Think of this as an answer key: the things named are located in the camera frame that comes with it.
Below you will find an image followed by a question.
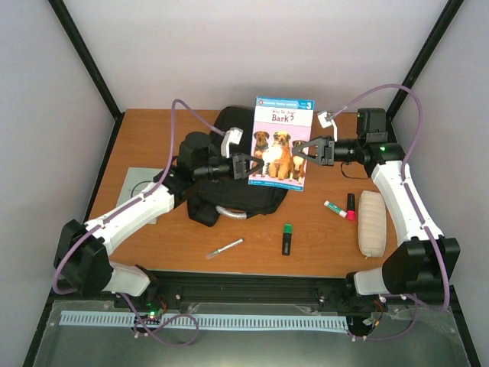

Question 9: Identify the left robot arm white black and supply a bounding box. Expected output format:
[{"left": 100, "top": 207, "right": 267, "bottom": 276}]
[{"left": 53, "top": 128, "right": 264, "bottom": 308}]

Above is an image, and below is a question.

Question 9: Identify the black student backpack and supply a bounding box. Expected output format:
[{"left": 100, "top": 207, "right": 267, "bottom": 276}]
[{"left": 186, "top": 106, "right": 288, "bottom": 227}]

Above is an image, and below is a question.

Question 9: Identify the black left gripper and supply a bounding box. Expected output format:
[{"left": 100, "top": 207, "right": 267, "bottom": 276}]
[{"left": 196, "top": 153, "right": 264, "bottom": 182}]

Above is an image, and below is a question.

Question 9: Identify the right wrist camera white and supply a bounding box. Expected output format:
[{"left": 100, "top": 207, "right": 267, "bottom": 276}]
[{"left": 317, "top": 111, "right": 338, "bottom": 141}]

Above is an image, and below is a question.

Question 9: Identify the right black frame post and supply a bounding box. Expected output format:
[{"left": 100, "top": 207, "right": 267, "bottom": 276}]
[{"left": 387, "top": 0, "right": 465, "bottom": 122}]

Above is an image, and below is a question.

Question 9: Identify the green black highlighter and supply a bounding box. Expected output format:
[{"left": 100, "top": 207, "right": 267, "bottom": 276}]
[{"left": 282, "top": 223, "right": 293, "bottom": 256}]

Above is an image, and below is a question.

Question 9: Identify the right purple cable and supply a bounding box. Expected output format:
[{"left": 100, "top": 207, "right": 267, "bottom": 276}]
[{"left": 332, "top": 83, "right": 451, "bottom": 342}]

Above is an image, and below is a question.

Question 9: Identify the left black frame post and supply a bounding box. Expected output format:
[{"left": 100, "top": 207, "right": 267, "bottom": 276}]
[{"left": 47, "top": 0, "right": 124, "bottom": 119}]

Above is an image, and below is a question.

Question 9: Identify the beige pencil case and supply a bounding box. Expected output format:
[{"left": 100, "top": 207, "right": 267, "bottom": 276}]
[{"left": 358, "top": 190, "right": 387, "bottom": 258}]

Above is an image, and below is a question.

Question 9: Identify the pink black highlighter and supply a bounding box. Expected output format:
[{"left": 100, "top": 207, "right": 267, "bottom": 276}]
[{"left": 346, "top": 193, "right": 356, "bottom": 221}]

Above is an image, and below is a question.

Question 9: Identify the light blue cable duct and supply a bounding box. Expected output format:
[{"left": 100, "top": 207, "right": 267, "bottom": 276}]
[{"left": 59, "top": 310, "right": 348, "bottom": 333}]

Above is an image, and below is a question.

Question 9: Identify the black aluminium rail base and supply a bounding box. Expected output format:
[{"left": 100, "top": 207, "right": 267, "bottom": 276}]
[{"left": 49, "top": 269, "right": 459, "bottom": 318}]

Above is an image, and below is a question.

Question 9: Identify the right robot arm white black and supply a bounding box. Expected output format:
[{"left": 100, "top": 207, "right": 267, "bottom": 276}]
[{"left": 293, "top": 108, "right": 460, "bottom": 310}]

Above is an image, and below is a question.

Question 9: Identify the white green glue stick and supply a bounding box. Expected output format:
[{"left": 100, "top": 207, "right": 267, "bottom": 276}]
[{"left": 324, "top": 200, "right": 348, "bottom": 218}]

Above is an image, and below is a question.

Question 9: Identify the silver pen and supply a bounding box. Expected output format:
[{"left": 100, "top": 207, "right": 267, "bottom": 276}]
[{"left": 206, "top": 238, "right": 245, "bottom": 259}]

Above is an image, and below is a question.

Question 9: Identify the dog picture book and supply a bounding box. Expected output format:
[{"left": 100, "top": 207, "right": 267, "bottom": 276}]
[{"left": 248, "top": 96, "right": 315, "bottom": 191}]

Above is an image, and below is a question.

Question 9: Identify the black frame post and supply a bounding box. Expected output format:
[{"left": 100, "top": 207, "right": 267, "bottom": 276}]
[
  {"left": 387, "top": 0, "right": 465, "bottom": 122},
  {"left": 47, "top": 0, "right": 124, "bottom": 119}
]

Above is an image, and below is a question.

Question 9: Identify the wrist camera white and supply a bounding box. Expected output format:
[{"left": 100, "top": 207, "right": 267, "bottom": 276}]
[
  {"left": 220, "top": 127, "right": 243, "bottom": 158},
  {"left": 317, "top": 111, "right": 338, "bottom": 141}
]

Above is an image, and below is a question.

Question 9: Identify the grey book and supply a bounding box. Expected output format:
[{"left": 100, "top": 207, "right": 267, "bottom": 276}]
[{"left": 111, "top": 167, "right": 168, "bottom": 225}]

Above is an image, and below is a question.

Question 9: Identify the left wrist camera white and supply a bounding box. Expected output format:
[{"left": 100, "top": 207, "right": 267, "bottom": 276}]
[{"left": 220, "top": 127, "right": 243, "bottom": 158}]

